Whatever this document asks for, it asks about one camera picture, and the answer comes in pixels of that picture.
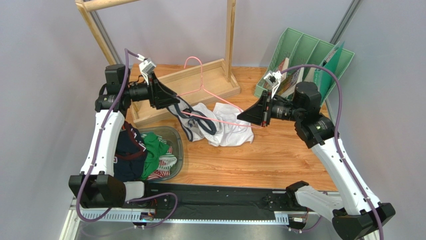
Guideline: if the white tank top navy trim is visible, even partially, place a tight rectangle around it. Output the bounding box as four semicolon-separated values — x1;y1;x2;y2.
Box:
167;99;255;147

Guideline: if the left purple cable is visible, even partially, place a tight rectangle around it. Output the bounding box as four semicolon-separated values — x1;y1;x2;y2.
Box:
75;48;144;223

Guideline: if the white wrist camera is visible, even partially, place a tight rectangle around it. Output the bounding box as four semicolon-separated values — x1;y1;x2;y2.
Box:
138;58;157;85
263;70;283;98

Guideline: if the navy garment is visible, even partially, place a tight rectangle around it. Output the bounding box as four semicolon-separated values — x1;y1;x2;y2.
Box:
113;121;148;182

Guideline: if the red green striped garment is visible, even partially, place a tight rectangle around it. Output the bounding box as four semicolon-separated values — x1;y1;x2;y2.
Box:
147;146;178;180

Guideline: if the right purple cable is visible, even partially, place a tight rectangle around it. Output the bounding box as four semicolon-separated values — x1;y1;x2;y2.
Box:
279;64;385;240

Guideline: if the purple cable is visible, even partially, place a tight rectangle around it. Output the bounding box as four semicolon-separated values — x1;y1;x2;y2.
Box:
279;64;385;240
75;48;144;223

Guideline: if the pink wire hanger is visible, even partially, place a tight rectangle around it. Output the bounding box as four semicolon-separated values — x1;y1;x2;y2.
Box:
178;56;243;113

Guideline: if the green file organizer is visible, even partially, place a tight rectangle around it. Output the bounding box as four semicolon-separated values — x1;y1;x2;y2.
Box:
254;27;355;98

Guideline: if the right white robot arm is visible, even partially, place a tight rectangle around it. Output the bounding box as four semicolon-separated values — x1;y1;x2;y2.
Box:
237;82;396;240

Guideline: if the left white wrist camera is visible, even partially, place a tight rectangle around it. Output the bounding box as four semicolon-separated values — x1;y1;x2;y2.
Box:
138;58;157;85

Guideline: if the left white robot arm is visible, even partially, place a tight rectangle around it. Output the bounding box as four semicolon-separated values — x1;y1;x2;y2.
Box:
68;63;179;209

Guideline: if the book with colourful cover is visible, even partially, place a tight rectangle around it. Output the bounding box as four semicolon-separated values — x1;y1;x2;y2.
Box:
263;57;290;90

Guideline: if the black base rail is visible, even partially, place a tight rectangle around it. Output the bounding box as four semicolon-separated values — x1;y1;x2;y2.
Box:
144;183;307;221

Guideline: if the clear plastic laundry basket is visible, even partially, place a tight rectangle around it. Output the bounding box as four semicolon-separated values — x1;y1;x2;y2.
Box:
138;126;184;183

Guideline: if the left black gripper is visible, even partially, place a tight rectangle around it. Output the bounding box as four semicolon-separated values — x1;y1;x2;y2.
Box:
123;71;180;110

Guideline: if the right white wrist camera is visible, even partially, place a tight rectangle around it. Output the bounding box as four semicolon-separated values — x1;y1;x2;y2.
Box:
263;70;283;98

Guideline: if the green clipboard folder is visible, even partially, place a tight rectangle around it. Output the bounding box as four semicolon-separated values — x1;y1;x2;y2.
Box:
312;41;346;107

